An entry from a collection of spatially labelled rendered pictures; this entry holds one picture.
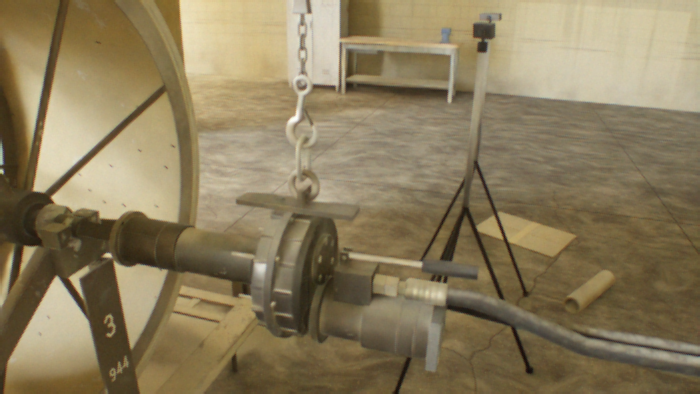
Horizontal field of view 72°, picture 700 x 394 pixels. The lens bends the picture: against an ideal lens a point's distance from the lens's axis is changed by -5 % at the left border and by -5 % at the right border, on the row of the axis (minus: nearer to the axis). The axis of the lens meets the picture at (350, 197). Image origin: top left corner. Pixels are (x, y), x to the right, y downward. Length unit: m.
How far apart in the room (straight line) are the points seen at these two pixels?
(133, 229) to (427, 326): 0.71
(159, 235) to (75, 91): 1.29
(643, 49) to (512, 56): 2.01
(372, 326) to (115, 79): 1.54
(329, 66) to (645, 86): 5.10
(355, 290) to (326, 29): 7.55
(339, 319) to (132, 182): 1.45
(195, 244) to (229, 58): 9.25
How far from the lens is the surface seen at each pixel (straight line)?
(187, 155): 2.09
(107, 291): 1.51
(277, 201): 1.05
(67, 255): 1.42
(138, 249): 1.25
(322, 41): 8.49
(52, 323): 2.41
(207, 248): 1.15
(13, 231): 1.51
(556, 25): 8.93
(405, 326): 1.04
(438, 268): 1.01
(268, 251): 1.00
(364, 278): 1.03
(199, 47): 10.66
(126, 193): 2.35
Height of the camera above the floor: 1.48
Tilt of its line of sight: 22 degrees down
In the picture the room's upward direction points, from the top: 1 degrees clockwise
